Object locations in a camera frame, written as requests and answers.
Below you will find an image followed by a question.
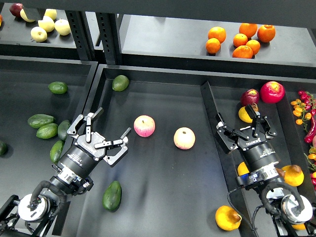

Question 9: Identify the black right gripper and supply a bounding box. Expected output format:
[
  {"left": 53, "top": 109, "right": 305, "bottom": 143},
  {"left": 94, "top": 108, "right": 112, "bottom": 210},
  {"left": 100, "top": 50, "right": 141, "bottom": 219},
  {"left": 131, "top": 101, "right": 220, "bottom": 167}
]
[{"left": 215, "top": 104, "right": 281, "bottom": 173}]

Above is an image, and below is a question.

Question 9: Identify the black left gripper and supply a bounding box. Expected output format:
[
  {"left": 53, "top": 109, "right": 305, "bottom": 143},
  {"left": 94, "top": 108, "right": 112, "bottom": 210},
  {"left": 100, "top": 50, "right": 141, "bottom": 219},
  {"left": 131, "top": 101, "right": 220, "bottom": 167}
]
[{"left": 58, "top": 107, "right": 131, "bottom": 179}]

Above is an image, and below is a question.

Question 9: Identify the dark green avocado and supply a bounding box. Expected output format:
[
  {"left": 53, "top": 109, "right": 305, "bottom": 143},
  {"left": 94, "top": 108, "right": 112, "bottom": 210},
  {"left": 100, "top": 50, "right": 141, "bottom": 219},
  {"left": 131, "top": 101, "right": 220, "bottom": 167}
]
[{"left": 102, "top": 181, "right": 122, "bottom": 212}]

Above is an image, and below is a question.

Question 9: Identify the yellow pear with brown stem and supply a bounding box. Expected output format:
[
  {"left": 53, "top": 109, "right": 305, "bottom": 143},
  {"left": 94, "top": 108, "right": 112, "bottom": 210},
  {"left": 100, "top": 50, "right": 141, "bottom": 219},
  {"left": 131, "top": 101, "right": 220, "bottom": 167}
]
[{"left": 215, "top": 205, "right": 242, "bottom": 231}]

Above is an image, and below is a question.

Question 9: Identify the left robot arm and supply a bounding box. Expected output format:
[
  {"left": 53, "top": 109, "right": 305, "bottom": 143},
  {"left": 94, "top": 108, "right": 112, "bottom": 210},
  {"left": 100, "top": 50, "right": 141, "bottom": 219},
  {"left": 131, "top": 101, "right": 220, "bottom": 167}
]
[{"left": 0, "top": 108, "right": 131, "bottom": 237}]

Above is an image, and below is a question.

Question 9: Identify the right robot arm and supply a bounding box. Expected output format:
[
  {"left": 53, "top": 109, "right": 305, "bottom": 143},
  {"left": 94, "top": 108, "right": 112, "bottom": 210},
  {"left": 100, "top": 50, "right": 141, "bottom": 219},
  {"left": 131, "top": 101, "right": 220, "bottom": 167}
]
[{"left": 215, "top": 105, "right": 316, "bottom": 237}]

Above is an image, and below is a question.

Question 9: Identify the yellow pear near red apples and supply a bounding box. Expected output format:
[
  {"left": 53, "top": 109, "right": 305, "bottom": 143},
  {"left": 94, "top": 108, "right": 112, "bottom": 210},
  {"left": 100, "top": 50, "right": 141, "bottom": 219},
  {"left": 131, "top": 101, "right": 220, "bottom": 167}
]
[{"left": 238, "top": 103, "right": 259, "bottom": 123}]

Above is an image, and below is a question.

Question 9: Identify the green avocado lower left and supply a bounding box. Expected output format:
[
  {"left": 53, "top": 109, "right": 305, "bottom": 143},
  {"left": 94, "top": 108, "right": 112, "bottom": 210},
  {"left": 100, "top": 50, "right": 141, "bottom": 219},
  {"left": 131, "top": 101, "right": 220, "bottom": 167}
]
[{"left": 50, "top": 140, "right": 65, "bottom": 164}]

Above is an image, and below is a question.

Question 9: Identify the green avocado left middle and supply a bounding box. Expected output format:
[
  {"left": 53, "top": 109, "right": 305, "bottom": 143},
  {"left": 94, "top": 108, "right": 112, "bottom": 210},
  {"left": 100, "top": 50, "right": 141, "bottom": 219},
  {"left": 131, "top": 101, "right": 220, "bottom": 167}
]
[{"left": 36, "top": 123, "right": 58, "bottom": 139}]

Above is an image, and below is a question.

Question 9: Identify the green avocado in centre tray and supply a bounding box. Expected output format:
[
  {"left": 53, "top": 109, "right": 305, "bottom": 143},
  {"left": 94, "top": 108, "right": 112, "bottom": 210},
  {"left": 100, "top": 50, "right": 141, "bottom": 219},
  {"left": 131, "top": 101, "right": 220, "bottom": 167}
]
[{"left": 112, "top": 75, "right": 129, "bottom": 92}]

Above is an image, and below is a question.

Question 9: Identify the green avocado upper left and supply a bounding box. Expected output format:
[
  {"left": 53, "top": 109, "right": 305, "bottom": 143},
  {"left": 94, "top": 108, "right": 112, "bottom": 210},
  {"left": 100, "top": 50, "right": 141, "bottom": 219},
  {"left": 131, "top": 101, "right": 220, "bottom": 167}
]
[{"left": 48, "top": 81, "right": 68, "bottom": 94}]

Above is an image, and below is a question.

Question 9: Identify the green avocado left top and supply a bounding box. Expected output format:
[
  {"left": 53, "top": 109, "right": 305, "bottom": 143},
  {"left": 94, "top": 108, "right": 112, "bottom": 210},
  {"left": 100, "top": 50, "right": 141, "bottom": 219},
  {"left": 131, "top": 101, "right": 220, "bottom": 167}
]
[{"left": 27, "top": 114, "right": 55, "bottom": 128}]

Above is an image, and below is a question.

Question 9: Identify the dark avocado at left edge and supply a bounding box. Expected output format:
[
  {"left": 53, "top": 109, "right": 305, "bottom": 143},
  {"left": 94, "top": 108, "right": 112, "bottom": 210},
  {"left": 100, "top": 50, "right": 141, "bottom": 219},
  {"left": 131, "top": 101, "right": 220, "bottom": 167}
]
[{"left": 0, "top": 141, "right": 7, "bottom": 156}]

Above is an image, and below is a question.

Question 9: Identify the yellow pear bottom right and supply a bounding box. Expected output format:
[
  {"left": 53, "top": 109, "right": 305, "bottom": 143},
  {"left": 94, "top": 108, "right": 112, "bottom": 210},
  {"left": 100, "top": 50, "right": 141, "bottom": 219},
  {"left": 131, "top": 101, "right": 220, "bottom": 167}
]
[{"left": 292, "top": 224, "right": 306, "bottom": 230}]

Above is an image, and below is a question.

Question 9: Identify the bright red apple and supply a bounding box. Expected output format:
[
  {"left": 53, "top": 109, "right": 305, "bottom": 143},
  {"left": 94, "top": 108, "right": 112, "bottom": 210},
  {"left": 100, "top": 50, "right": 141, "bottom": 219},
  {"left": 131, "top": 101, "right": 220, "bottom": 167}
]
[{"left": 260, "top": 81, "right": 285, "bottom": 104}]

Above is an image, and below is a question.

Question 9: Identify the pink red apple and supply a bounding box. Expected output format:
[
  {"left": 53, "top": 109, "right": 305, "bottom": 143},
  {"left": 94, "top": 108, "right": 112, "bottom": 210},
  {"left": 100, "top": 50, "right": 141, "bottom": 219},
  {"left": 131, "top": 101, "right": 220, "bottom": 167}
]
[{"left": 133, "top": 115, "right": 156, "bottom": 137}]

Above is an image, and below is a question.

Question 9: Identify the black right tray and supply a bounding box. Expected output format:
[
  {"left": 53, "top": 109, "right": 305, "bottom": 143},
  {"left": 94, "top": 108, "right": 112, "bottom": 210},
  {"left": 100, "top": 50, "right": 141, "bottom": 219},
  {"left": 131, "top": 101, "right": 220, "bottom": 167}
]
[{"left": 200, "top": 79, "right": 316, "bottom": 237}]

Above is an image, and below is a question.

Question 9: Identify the black tray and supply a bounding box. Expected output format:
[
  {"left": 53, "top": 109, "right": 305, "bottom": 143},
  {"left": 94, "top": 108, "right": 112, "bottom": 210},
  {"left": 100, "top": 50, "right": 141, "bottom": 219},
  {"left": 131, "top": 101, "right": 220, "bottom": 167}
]
[
  {"left": 200, "top": 79, "right": 316, "bottom": 237},
  {"left": 51, "top": 66, "right": 244, "bottom": 237},
  {"left": 0, "top": 56, "right": 97, "bottom": 204}
]

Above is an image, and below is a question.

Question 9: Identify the pale yellow pink apple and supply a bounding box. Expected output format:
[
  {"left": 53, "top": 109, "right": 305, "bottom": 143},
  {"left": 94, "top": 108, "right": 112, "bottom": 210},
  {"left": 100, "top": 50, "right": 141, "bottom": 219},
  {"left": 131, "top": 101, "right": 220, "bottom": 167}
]
[{"left": 173, "top": 127, "right": 196, "bottom": 150}]

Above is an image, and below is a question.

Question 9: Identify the orange bottom front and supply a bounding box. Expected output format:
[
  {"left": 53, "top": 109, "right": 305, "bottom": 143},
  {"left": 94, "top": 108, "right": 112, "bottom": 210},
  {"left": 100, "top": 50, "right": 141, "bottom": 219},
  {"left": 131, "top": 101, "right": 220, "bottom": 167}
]
[{"left": 232, "top": 45, "right": 253, "bottom": 59}]

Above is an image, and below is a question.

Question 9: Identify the orange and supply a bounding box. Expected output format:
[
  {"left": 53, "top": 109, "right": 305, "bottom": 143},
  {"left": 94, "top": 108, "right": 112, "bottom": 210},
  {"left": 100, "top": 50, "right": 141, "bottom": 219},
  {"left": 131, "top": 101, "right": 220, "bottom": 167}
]
[
  {"left": 233, "top": 33, "right": 248, "bottom": 47},
  {"left": 257, "top": 25, "right": 276, "bottom": 43},
  {"left": 208, "top": 26, "right": 226, "bottom": 43},
  {"left": 246, "top": 39, "right": 261, "bottom": 56},
  {"left": 232, "top": 45, "right": 253, "bottom": 59},
  {"left": 205, "top": 38, "right": 221, "bottom": 54},
  {"left": 239, "top": 23, "right": 258, "bottom": 39}
]

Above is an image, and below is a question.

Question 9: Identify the cherry tomato bunch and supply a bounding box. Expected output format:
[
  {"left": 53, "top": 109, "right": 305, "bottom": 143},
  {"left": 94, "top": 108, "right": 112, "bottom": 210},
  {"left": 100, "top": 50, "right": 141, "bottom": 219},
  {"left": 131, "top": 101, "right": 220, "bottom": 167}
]
[{"left": 290, "top": 90, "right": 316, "bottom": 125}]

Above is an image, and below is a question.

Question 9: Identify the red chili pepper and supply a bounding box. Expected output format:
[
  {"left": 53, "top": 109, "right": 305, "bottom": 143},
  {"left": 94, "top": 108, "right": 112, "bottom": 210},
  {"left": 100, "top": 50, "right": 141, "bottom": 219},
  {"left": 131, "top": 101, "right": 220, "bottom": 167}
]
[{"left": 304, "top": 117, "right": 316, "bottom": 144}]

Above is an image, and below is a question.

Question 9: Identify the black left tray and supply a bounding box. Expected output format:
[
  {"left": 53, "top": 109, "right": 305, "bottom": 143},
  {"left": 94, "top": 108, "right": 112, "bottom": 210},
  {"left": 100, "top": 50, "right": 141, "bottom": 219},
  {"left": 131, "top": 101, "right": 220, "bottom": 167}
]
[{"left": 0, "top": 56, "right": 97, "bottom": 204}]

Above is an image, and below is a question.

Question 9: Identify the orange right middle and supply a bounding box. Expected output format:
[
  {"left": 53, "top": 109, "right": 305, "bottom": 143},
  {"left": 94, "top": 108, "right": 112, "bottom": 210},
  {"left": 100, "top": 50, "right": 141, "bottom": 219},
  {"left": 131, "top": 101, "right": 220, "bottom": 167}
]
[{"left": 246, "top": 39, "right": 261, "bottom": 56}]

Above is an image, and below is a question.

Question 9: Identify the orange lower left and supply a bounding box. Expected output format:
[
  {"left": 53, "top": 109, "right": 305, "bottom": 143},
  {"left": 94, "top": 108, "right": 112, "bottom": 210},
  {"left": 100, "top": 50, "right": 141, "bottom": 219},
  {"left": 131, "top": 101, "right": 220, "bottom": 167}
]
[{"left": 205, "top": 38, "right": 221, "bottom": 54}]

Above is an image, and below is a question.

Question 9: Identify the orange centre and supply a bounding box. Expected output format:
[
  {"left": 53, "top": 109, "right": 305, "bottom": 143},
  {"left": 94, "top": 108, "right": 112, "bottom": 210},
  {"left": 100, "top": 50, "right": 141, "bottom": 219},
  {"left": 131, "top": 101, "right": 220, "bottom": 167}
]
[{"left": 233, "top": 33, "right": 248, "bottom": 47}]

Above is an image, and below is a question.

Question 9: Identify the black centre tray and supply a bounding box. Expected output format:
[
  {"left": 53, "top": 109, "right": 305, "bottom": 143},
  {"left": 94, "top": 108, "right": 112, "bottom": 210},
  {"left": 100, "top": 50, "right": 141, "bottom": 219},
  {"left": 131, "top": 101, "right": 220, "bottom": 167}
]
[{"left": 51, "top": 66, "right": 244, "bottom": 237}]

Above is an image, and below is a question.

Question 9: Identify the orange top left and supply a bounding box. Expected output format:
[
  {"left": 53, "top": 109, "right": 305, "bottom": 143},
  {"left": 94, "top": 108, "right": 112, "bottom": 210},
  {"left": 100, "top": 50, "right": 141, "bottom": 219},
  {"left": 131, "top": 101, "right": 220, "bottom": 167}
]
[{"left": 208, "top": 26, "right": 226, "bottom": 43}]

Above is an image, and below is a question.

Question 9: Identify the orange top middle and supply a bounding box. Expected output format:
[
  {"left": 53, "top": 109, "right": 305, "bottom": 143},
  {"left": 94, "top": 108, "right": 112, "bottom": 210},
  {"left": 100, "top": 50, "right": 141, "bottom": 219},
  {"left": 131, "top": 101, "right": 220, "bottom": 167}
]
[{"left": 239, "top": 23, "right": 258, "bottom": 39}]

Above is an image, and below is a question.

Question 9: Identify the orange top right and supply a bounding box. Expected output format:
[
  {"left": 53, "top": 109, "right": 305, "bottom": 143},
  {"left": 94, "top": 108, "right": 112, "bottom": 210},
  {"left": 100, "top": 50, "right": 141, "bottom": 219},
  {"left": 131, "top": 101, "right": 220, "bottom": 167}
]
[{"left": 257, "top": 25, "right": 276, "bottom": 43}]

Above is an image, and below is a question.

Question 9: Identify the pale yellow apple front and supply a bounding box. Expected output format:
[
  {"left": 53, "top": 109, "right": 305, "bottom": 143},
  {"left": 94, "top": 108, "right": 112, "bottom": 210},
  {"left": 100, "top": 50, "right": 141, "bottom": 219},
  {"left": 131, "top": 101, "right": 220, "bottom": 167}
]
[{"left": 31, "top": 27, "right": 47, "bottom": 42}]

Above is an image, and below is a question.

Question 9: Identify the pale yellow apple middle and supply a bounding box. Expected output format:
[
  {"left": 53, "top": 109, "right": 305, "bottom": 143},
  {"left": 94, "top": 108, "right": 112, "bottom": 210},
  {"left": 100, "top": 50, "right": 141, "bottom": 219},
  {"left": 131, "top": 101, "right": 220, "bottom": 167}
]
[{"left": 38, "top": 16, "right": 55, "bottom": 33}]

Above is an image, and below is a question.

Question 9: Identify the pale yellow apple back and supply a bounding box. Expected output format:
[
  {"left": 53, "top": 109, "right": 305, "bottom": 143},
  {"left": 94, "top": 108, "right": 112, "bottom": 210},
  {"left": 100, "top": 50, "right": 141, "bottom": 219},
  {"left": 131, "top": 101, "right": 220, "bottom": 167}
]
[{"left": 44, "top": 8, "right": 57, "bottom": 21}]

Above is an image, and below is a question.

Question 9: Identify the pale yellow apple partly hidden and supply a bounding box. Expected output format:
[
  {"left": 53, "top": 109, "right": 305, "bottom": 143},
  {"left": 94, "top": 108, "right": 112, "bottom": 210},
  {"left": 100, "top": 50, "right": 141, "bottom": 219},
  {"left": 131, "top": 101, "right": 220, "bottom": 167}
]
[{"left": 20, "top": 9, "right": 35, "bottom": 23}]

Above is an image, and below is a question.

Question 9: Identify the dark red apple on shelf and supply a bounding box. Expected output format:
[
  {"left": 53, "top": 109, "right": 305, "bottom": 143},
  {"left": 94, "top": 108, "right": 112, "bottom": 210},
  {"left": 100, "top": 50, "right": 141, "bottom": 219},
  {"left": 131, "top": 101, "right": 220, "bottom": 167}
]
[{"left": 9, "top": 3, "right": 23, "bottom": 18}]

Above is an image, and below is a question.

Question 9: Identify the dark avocado by tray wall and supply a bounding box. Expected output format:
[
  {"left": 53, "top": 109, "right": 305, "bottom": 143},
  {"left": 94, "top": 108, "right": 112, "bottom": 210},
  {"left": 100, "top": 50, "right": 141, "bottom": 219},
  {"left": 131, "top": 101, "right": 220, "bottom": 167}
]
[{"left": 57, "top": 119, "right": 71, "bottom": 141}]

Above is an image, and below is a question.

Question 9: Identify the black shelf upright post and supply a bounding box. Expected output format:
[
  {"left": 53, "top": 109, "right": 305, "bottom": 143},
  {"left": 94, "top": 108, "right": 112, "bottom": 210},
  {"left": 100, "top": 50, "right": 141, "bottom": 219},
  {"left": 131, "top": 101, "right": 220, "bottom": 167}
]
[{"left": 96, "top": 12, "right": 122, "bottom": 65}]

